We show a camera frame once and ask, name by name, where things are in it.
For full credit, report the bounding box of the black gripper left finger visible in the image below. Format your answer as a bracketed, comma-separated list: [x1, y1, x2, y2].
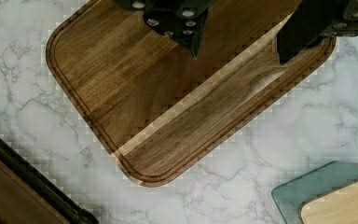
[113, 0, 214, 59]

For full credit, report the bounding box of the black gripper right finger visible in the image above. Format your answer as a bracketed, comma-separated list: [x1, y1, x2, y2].
[277, 0, 358, 64]

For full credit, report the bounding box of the dark metal drawer handle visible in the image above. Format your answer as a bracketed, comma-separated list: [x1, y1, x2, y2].
[0, 138, 100, 224]

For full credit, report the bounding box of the brown wooden drawer front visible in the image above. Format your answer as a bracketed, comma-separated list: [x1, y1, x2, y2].
[0, 161, 70, 224]

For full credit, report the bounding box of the dark walnut cutting board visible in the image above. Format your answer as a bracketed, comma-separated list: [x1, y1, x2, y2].
[46, 0, 336, 187]

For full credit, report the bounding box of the light bamboo cutting board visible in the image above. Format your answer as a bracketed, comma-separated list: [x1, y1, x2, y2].
[299, 181, 358, 224]

